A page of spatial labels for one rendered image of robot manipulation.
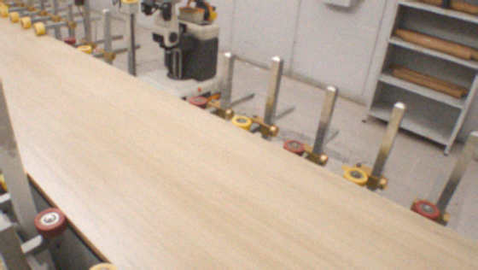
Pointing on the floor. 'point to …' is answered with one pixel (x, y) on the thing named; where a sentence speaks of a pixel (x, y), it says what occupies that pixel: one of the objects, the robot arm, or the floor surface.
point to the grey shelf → (417, 20)
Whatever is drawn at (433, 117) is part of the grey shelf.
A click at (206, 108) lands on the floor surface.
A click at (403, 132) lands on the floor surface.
